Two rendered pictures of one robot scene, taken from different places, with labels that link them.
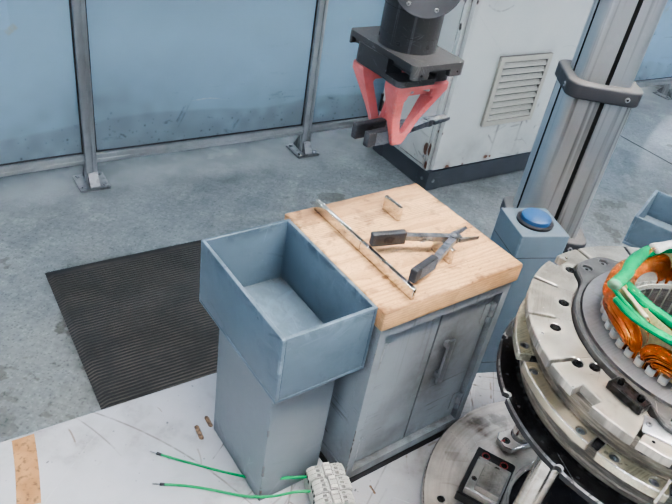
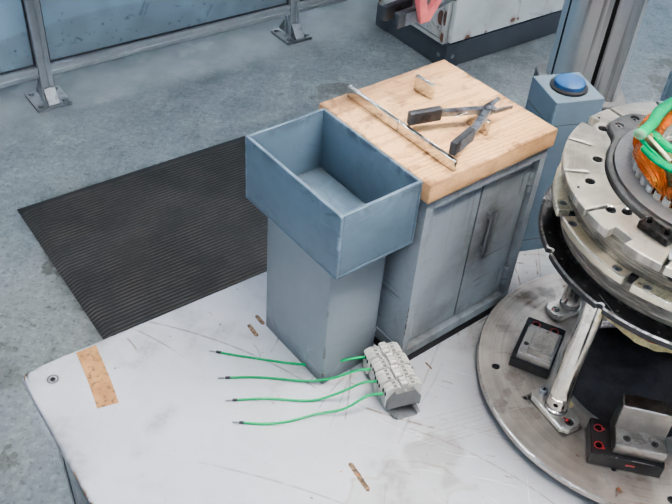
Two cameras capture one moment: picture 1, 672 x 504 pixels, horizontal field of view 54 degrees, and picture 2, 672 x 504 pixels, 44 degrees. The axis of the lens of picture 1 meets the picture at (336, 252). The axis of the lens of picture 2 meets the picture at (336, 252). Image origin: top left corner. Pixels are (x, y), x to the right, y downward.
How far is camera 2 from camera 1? 23 cm
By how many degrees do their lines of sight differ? 6
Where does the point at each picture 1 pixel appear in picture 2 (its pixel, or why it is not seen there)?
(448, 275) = (486, 146)
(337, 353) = (388, 228)
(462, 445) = (512, 318)
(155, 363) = (161, 296)
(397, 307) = (441, 179)
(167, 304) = (162, 230)
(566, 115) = not seen: outside the picture
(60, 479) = (131, 381)
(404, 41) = not seen: outside the picture
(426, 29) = not seen: outside the picture
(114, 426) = (170, 332)
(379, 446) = (431, 324)
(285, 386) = (344, 262)
